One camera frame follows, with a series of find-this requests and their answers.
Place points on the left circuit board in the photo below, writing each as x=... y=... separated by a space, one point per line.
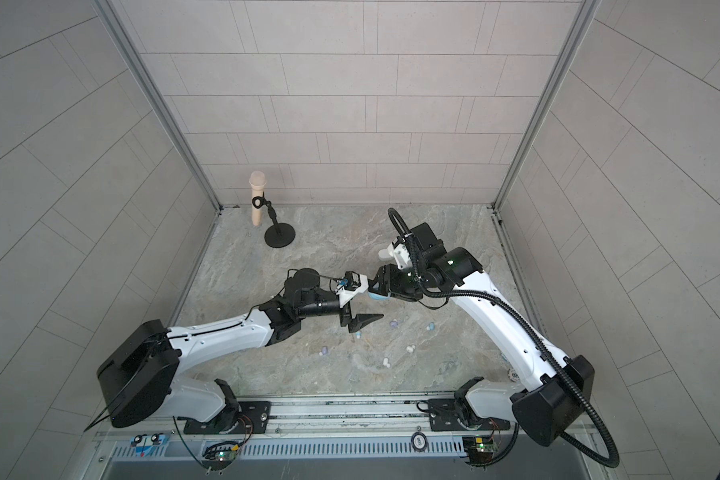
x=226 y=451

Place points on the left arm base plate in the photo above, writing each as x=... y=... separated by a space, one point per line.
x=251 y=417

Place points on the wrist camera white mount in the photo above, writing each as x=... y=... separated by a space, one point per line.
x=352 y=282
x=401 y=256

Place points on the white earbud charging case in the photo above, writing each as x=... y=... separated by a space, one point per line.
x=385 y=255

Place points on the blue earbud charging case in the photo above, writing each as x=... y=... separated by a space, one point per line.
x=378 y=296

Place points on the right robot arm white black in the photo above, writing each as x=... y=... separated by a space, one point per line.
x=539 y=400

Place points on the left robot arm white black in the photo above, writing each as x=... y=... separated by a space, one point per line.
x=145 y=375

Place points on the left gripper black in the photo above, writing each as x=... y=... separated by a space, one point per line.
x=355 y=324

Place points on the circuit board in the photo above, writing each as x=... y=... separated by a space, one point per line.
x=226 y=451
x=479 y=450

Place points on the right circuit board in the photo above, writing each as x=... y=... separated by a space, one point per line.
x=479 y=450

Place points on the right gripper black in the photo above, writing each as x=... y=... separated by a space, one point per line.
x=388 y=281

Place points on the poker chip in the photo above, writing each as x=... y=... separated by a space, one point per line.
x=419 y=441

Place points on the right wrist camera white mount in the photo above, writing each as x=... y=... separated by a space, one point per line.
x=401 y=256

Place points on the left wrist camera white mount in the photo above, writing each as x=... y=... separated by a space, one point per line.
x=352 y=282

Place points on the aluminium rail frame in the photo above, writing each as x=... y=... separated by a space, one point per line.
x=305 y=427

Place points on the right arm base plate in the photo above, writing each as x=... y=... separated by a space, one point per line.
x=449 y=415

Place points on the beige microphone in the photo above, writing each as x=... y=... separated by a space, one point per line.
x=257 y=183

